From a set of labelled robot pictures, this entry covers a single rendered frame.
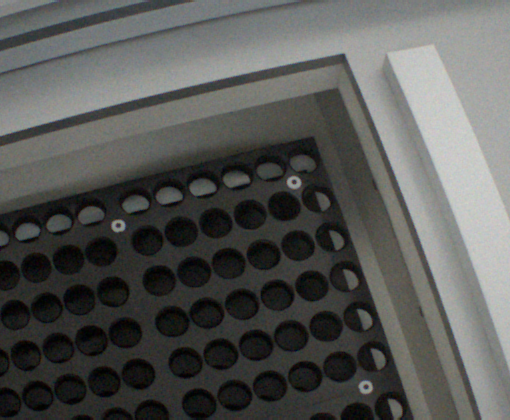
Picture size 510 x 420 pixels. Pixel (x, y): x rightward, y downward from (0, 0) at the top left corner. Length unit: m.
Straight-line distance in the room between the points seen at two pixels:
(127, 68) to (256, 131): 0.13
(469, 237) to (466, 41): 0.10
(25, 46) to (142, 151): 0.14
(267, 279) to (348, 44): 0.10
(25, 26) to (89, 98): 0.04
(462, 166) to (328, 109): 0.14
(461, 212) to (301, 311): 0.08
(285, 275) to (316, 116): 0.13
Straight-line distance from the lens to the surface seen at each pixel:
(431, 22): 0.52
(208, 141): 0.60
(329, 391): 0.49
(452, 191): 0.46
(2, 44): 0.48
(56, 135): 0.49
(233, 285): 0.50
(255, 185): 0.52
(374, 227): 0.57
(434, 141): 0.47
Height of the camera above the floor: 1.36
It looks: 63 degrees down
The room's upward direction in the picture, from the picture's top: 8 degrees clockwise
